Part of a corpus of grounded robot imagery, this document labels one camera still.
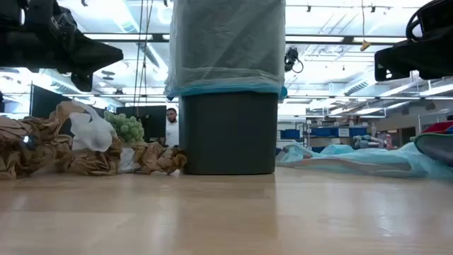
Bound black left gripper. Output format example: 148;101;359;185
26;0;124;92

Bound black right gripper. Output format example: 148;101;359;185
374;0;453;81

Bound white tissue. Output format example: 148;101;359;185
69;101;117;153

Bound silver foil wrapper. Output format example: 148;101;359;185
21;134;38;152

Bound white paper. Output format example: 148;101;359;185
118;147;141;174

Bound light blue trash bag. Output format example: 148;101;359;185
275;141;453;180

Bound translucent grey trash bag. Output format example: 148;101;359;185
164;0;288;101

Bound dark grey trash bin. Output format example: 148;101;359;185
178;91;280;176

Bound yellow hanging plug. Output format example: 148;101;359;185
360;0;372;52

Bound large black panel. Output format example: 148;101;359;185
30;84;71;120

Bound green plant in white pot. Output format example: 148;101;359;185
104;111;145;145

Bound red item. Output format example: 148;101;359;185
420;120;453;135

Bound pale blue machine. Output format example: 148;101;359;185
352;134;386;149

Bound grey black printed work glove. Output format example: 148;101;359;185
413;132;453;168

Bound shelf with blue bins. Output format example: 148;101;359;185
279;125;371;149

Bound hanging black camera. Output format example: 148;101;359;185
285;47;304;74

